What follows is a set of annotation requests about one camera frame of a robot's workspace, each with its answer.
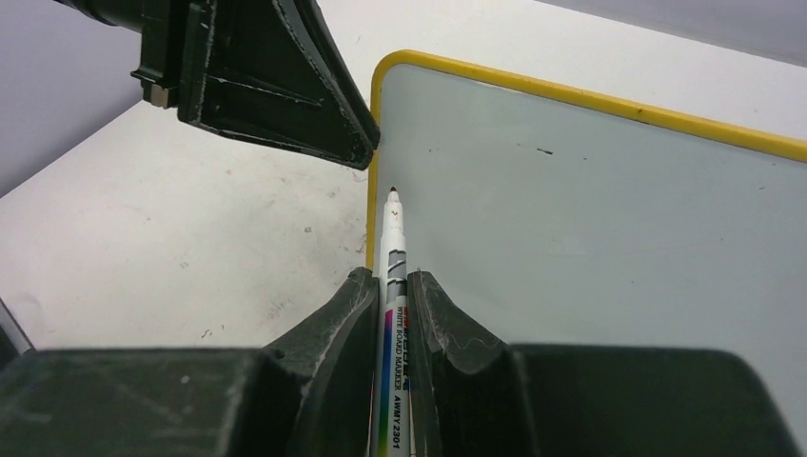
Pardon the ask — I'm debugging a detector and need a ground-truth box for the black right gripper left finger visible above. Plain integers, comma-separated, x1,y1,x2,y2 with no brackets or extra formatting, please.
1,268,379,456

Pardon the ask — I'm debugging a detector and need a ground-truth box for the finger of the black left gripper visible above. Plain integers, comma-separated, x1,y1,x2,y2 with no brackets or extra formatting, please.
136,1,380,169

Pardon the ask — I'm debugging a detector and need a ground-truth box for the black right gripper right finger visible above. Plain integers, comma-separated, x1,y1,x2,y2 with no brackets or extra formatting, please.
407,271,800,456

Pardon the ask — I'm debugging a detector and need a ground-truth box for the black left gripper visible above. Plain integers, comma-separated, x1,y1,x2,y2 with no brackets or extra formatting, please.
55,0,145,29

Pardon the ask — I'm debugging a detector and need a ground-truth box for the white whiteboard marker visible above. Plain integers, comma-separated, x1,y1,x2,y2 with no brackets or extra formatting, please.
369,188,411,456

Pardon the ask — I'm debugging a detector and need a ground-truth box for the yellow framed whiteboard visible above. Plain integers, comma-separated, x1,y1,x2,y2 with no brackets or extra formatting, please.
365,50,806,441

